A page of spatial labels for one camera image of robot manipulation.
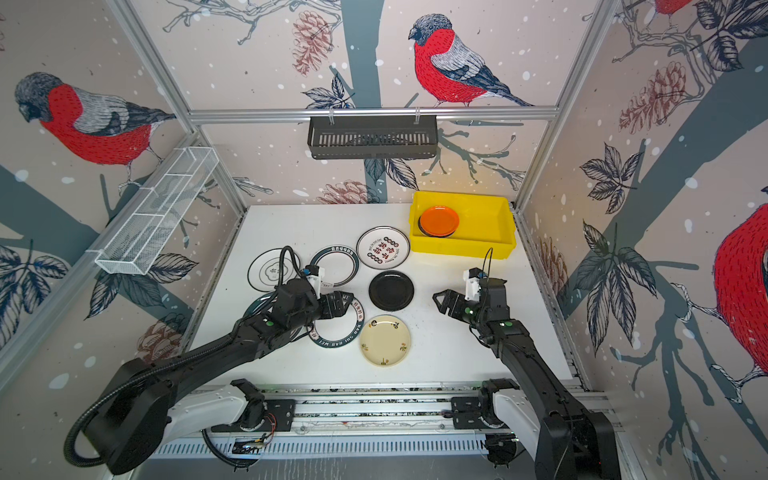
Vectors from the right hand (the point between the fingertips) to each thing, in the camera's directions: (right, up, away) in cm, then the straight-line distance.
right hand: (442, 302), depth 84 cm
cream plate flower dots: (-17, -12, +3) cm, 21 cm away
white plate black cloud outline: (-59, +7, +17) cm, 62 cm away
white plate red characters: (-18, +15, +23) cm, 33 cm away
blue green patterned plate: (-4, +23, +28) cm, 36 cm away
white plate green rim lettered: (-30, -9, +3) cm, 32 cm away
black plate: (-15, +1, +12) cm, 19 cm away
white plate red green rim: (-58, -3, +8) cm, 58 cm away
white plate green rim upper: (-33, +8, +21) cm, 40 cm away
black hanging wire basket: (-21, +55, +23) cm, 63 cm away
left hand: (-28, +2, -2) cm, 28 cm away
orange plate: (+4, +24, +30) cm, 39 cm away
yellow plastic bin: (+12, +23, +29) cm, 39 cm away
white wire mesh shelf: (-77, +25, -7) cm, 82 cm away
